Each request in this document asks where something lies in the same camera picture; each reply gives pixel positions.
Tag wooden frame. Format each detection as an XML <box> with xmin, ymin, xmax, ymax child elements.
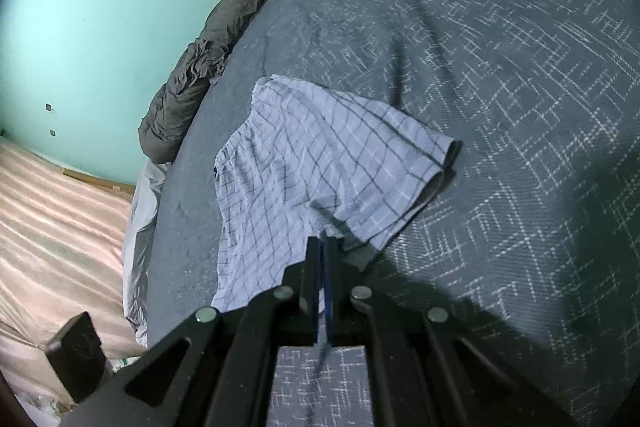
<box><xmin>62</xmin><ymin>168</ymin><xmax>137</xmax><ymax>196</ymax></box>

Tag pink curtain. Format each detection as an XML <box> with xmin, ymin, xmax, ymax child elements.
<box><xmin>0</xmin><ymin>139</ymin><xmax>151</xmax><ymax>408</ymax></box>

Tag light grey pillow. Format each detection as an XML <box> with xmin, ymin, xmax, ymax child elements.
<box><xmin>122</xmin><ymin>157</ymin><xmax>172</xmax><ymax>348</ymax></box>

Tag light blue plaid shorts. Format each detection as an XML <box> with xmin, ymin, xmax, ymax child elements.
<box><xmin>210</xmin><ymin>76</ymin><xmax>463</xmax><ymax>313</ymax></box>

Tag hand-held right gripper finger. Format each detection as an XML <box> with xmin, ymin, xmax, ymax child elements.
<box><xmin>60</xmin><ymin>236</ymin><xmax>326</xmax><ymax>427</ymax></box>
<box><xmin>325</xmin><ymin>237</ymin><xmax>576</xmax><ymax>427</ymax></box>

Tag dark grey rolled duvet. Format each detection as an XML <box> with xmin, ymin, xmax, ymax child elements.
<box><xmin>137</xmin><ymin>0</ymin><xmax>361</xmax><ymax>165</ymax></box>

